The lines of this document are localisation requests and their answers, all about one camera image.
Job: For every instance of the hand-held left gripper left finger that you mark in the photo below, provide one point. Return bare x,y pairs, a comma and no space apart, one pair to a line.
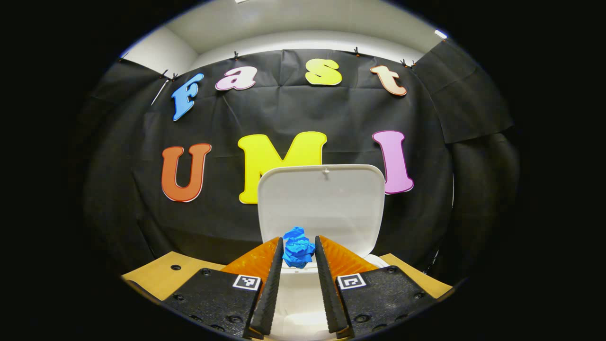
270,293

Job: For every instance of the blue paper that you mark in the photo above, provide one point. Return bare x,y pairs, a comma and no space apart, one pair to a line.
298,248

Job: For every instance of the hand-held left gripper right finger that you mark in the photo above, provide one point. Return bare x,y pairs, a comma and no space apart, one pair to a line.
326,293

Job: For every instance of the white desktop garbage bin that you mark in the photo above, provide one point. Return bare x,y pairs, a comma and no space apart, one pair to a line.
322,203

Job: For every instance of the black backdrop cloth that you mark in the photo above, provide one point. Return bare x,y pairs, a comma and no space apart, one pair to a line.
227,118

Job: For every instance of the wooden desktop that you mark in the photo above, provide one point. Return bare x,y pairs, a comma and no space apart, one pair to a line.
156,279

